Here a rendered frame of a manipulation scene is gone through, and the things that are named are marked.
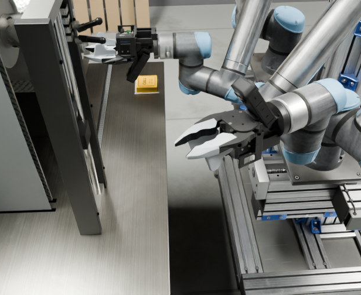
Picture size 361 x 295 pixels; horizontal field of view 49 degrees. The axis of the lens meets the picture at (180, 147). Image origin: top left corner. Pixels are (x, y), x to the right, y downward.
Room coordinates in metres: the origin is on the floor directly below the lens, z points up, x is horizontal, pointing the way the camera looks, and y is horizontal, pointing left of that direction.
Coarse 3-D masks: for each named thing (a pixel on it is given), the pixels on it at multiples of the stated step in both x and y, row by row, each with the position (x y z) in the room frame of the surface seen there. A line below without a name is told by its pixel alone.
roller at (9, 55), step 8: (8, 0) 0.76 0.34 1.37; (0, 8) 0.71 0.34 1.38; (8, 8) 0.75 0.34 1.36; (0, 16) 0.70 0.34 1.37; (0, 40) 0.67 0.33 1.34; (0, 48) 0.65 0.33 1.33; (8, 48) 0.69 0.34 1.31; (16, 48) 0.73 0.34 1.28; (8, 56) 0.68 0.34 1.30; (16, 56) 0.71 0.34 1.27; (8, 64) 0.66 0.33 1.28
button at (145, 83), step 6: (138, 78) 1.14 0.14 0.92; (144, 78) 1.14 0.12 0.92; (150, 78) 1.14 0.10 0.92; (156, 78) 1.14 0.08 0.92; (138, 84) 1.10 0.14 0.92; (144, 84) 1.10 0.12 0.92; (150, 84) 1.10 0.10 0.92; (156, 84) 1.11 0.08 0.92; (138, 90) 1.09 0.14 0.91; (144, 90) 1.09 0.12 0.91; (150, 90) 1.09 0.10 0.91; (156, 90) 1.09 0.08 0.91
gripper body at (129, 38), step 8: (120, 32) 1.03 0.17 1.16; (128, 32) 1.04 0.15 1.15; (136, 32) 1.02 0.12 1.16; (144, 32) 1.02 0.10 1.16; (152, 32) 1.02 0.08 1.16; (120, 40) 1.00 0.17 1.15; (128, 40) 1.00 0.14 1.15; (136, 40) 1.01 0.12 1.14; (144, 40) 1.01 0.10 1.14; (152, 40) 1.01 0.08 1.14; (120, 48) 0.99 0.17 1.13; (128, 48) 1.00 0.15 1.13; (136, 48) 1.01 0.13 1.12; (144, 48) 1.01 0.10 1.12; (152, 48) 1.01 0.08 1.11; (128, 56) 0.99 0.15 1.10; (136, 56) 0.99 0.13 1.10
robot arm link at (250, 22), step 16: (256, 0) 1.07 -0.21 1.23; (272, 0) 1.09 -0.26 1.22; (240, 16) 1.06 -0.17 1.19; (256, 16) 1.04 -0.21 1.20; (240, 32) 1.02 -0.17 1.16; (256, 32) 1.02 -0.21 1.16; (240, 48) 1.00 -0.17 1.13; (224, 64) 0.99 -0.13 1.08; (240, 64) 0.97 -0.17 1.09; (208, 80) 0.97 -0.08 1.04; (224, 80) 0.95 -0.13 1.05; (224, 96) 0.93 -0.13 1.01
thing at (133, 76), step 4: (144, 52) 1.02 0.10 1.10; (140, 56) 1.01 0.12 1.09; (144, 56) 1.00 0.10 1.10; (148, 56) 1.01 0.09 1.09; (136, 60) 1.02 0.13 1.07; (140, 60) 1.00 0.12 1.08; (144, 60) 1.00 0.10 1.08; (132, 64) 1.03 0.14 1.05; (136, 64) 1.00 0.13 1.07; (140, 64) 1.00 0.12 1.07; (144, 64) 1.00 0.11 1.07; (128, 68) 1.04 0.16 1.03; (132, 68) 1.01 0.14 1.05; (136, 68) 1.00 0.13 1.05; (140, 68) 1.00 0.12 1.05; (128, 72) 1.01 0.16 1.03; (132, 72) 1.00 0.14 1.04; (136, 72) 1.00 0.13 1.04; (140, 72) 1.00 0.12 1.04; (128, 76) 1.00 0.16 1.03; (132, 76) 1.00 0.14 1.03; (136, 76) 1.00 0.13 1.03; (128, 80) 1.00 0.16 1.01; (132, 80) 1.00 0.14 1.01
